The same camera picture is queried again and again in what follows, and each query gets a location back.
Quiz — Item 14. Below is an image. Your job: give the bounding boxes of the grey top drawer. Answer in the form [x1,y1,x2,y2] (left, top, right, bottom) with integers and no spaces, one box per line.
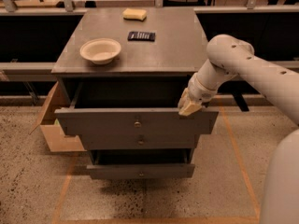
[55,84,218,138]

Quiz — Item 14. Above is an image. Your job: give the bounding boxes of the grey drawer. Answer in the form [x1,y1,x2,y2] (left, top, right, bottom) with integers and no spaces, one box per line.
[80,134,199,150]
[87,163,195,179]
[55,84,218,138]

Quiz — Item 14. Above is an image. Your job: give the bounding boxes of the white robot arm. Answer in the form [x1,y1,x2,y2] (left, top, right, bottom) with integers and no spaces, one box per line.
[178,35,299,224]

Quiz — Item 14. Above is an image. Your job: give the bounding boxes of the grey middle drawer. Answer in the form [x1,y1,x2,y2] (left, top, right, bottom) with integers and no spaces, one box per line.
[80,134,199,150]

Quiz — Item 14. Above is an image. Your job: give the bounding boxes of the grey wooden drawer cabinet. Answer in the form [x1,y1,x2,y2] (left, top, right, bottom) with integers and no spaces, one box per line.
[50,6,219,175]

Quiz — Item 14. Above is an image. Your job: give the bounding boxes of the grey bottom drawer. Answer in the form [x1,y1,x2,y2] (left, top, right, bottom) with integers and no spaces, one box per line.
[87,163,195,179]

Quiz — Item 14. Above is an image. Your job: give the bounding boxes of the open cardboard box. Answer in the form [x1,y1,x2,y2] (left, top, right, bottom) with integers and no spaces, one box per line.
[31,82,84,152]

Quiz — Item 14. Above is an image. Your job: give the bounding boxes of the black snack packet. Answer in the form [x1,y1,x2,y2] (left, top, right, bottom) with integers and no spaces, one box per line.
[127,31,156,42]

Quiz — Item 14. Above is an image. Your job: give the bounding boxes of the white paper bowl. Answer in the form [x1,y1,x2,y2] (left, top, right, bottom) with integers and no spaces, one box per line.
[80,38,121,65]

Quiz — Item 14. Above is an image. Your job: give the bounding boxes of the yellow sponge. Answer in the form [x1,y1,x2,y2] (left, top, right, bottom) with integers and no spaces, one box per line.
[122,8,147,21]

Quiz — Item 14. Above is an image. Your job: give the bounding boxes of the green item in box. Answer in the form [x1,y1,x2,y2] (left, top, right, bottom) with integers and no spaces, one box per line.
[54,119,60,125]

